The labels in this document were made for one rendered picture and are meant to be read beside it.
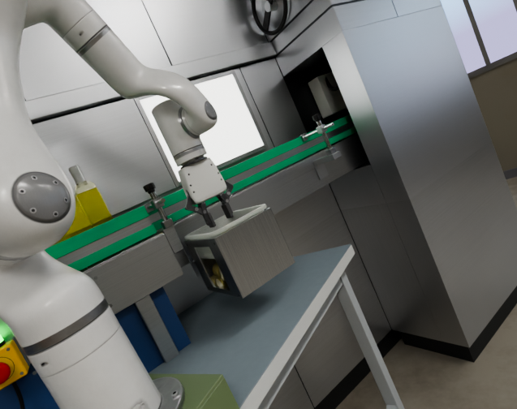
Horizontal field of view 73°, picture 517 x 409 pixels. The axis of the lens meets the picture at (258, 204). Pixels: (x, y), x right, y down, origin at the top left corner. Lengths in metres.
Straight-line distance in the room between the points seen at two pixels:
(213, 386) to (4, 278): 0.34
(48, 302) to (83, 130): 0.78
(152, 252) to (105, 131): 0.49
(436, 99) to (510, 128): 2.28
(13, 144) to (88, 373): 0.32
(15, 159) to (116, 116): 0.77
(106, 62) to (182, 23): 0.73
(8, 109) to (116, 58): 0.31
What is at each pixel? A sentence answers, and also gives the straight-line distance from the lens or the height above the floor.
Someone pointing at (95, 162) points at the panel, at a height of 1.32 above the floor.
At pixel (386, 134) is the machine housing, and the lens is 1.40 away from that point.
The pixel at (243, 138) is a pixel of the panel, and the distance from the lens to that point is 1.42.
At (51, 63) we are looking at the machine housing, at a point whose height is 1.67.
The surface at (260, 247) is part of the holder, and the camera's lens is 0.85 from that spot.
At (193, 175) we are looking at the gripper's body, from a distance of 0.89.
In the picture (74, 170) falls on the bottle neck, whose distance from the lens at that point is 1.08.
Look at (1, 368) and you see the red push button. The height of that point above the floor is 0.97.
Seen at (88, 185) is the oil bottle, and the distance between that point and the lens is 1.06.
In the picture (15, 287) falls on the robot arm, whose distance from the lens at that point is 0.61.
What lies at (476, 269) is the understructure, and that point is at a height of 0.32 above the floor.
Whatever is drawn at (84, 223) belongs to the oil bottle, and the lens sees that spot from 1.05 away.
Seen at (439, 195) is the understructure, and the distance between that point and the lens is 1.58.
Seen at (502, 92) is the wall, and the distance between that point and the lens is 3.90.
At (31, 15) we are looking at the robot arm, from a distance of 0.85.
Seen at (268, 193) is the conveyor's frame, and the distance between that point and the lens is 1.20.
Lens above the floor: 1.11
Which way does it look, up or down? 6 degrees down
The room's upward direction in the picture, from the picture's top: 25 degrees counter-clockwise
